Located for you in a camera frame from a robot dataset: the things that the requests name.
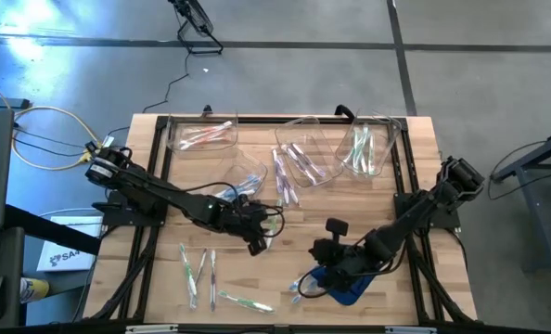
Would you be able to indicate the blue white toothbrush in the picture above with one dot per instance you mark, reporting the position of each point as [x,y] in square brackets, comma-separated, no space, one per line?
[245,183]
[295,284]
[238,189]
[224,195]
[298,298]

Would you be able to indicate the black floor fan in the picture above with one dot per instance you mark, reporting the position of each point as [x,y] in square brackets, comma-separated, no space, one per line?
[196,18]

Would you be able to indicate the black desk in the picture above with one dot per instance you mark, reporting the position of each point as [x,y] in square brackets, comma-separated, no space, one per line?
[48,229]

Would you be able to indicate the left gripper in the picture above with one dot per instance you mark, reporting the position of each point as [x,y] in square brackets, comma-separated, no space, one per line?
[245,222]

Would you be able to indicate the yellow white can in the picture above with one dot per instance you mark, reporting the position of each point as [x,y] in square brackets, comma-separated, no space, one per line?
[34,290]

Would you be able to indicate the blue cloth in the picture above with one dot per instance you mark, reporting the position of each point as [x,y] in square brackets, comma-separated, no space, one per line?
[354,294]

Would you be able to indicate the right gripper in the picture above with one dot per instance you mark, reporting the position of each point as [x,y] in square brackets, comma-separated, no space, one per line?
[345,264]

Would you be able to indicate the maroon white wrapped toothbrush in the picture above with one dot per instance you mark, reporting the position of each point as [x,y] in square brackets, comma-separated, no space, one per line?
[201,264]

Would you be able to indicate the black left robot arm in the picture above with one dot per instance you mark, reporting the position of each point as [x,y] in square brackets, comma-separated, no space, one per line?
[141,185]

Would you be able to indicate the grey metal table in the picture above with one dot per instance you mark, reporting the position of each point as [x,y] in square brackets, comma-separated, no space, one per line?
[533,213]

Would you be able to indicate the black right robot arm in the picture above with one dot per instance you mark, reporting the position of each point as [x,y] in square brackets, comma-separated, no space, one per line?
[433,204]

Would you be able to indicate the green toothbrush bottom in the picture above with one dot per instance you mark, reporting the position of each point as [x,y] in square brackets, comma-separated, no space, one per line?
[245,301]

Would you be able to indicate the white printed box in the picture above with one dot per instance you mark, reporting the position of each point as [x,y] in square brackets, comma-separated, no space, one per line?
[67,250]

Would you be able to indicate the orange white toothbrush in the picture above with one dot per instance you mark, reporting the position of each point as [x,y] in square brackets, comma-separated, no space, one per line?
[208,129]
[199,143]
[206,138]

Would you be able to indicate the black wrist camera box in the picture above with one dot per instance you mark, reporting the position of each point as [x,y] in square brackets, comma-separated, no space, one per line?
[337,227]

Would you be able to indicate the black clamp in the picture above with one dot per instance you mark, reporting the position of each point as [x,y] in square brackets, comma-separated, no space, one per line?
[345,111]
[206,110]

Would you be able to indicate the clear plastic bin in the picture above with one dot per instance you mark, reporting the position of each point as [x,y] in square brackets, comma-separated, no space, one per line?
[387,139]
[173,139]
[298,130]
[252,167]

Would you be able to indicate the purple white toothbrush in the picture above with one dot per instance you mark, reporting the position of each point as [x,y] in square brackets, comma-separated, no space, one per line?
[309,160]
[298,162]
[278,167]
[287,178]
[294,192]

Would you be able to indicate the white label strip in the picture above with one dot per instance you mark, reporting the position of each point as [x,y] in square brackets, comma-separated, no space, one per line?
[151,329]
[411,330]

